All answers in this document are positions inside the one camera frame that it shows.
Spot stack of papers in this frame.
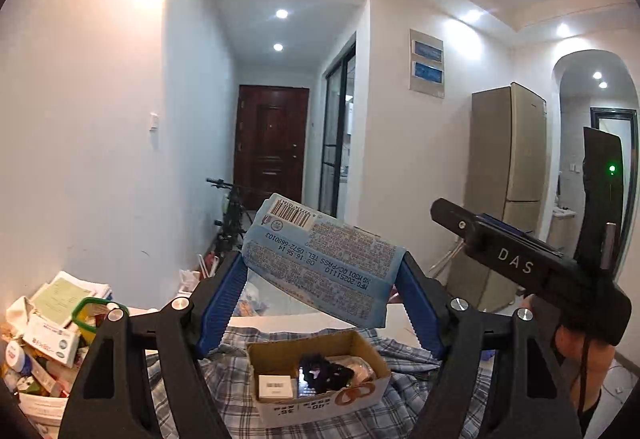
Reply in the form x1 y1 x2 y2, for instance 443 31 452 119
30 271 113 325

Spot black framed inner door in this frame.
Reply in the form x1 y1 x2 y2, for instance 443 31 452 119
590 107 640 240

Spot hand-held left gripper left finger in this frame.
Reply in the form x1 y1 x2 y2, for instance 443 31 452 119
57 249 251 439

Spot wall electrical panel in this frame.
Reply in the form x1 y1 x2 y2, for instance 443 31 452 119
409 29 446 98

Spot light blue packet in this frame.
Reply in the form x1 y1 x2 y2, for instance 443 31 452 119
241 193 407 329

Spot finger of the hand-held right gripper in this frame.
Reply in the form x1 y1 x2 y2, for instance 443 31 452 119
431 198 485 246
480 213 565 256

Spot brown entrance door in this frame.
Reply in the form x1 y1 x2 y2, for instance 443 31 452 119
233 85 310 204

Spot beige refrigerator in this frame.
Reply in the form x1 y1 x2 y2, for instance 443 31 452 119
445 83 548 315

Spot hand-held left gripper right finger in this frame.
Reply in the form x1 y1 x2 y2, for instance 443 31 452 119
395 249 583 439

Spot white carton box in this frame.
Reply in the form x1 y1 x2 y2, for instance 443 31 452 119
257 374 296 402

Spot blue plaid shirt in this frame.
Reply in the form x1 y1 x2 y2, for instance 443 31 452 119
145 326 501 439

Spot cardboard box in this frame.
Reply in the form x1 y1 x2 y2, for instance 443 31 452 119
247 330 392 429

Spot black hair scrunchie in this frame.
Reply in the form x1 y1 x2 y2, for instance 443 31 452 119
298 353 356 392

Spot black bicycle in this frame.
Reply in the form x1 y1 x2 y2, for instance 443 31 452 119
206 178 261 265

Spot person's right hand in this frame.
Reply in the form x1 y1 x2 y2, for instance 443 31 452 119
552 324 617 407

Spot black framed sliding glass door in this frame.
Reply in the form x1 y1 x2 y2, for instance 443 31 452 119
318 33 357 220

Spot white blue mask box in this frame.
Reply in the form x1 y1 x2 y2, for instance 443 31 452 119
22 314 81 367

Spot mop with red handle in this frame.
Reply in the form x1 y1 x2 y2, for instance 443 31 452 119
427 239 466 277

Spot yellow bin green rim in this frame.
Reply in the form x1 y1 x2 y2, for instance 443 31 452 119
72 297 132 365

